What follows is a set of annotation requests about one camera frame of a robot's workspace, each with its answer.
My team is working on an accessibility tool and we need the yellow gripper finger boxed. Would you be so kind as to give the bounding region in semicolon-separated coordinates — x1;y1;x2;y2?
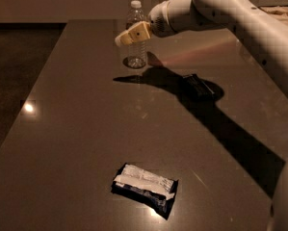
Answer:
115;31;133;47

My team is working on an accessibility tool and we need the clear plastic water bottle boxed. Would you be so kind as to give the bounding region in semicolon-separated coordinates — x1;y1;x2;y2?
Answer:
123;0;146;69

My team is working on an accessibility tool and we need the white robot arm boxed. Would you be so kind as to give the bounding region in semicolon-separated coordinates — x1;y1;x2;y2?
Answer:
115;0;288;231

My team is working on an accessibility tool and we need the black snack bar wrapper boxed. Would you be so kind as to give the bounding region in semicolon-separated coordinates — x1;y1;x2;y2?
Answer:
182;74;215;100

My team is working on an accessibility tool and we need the blue white snack packet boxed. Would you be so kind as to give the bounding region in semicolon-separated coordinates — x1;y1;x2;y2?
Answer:
112;164;178;219

